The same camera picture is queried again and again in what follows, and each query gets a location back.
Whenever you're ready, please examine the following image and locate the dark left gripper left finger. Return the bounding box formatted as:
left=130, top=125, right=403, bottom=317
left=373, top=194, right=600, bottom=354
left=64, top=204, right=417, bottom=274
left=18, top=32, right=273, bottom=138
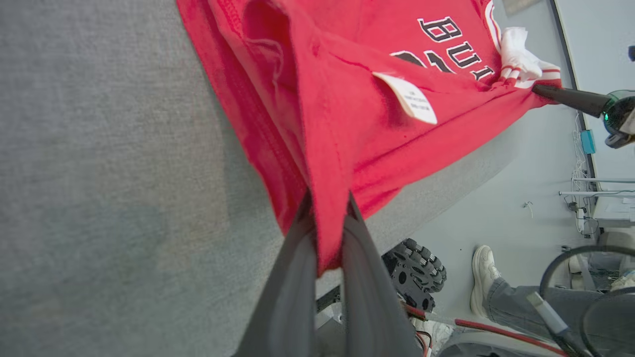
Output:
left=232, top=191, right=319, bottom=357

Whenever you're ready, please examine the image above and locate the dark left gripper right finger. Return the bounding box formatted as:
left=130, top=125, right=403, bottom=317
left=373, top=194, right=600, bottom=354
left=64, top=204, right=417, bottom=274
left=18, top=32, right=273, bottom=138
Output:
left=340, top=192, right=423, bottom=357

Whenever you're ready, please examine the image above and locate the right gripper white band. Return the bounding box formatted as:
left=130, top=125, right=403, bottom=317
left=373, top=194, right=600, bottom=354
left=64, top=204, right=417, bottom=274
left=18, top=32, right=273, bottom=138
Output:
left=532, top=83, right=635, bottom=149

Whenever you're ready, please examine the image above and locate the red jersey with black lettering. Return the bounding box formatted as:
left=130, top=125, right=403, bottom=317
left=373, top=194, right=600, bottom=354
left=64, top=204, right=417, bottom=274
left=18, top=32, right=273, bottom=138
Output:
left=176, top=0, right=564, bottom=276

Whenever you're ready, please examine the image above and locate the black treaded robot wheel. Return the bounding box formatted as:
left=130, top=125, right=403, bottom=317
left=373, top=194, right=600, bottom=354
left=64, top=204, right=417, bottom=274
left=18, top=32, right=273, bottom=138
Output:
left=382, top=238, right=447, bottom=313

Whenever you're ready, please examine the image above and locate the white sneaker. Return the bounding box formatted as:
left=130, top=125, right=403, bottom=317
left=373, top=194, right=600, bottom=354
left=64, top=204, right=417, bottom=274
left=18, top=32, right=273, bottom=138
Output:
left=470, top=245, right=502, bottom=318

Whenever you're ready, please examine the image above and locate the grey trouser leg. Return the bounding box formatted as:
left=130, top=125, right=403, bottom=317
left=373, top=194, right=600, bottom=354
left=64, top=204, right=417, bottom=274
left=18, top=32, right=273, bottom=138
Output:
left=484, top=278, right=635, bottom=350

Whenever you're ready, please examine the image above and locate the white desk with cables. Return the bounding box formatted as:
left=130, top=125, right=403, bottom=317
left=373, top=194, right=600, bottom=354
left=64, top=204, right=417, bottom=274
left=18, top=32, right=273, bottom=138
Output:
left=558, top=176, right=635, bottom=235

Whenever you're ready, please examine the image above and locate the red cable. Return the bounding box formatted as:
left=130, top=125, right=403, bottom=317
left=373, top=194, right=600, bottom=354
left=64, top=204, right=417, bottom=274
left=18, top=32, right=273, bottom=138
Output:
left=404, top=303, right=567, bottom=357

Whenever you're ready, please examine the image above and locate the thin black looped cable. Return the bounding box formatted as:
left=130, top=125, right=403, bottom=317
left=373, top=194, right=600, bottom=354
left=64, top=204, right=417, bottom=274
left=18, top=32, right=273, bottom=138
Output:
left=540, top=245, right=635, bottom=357

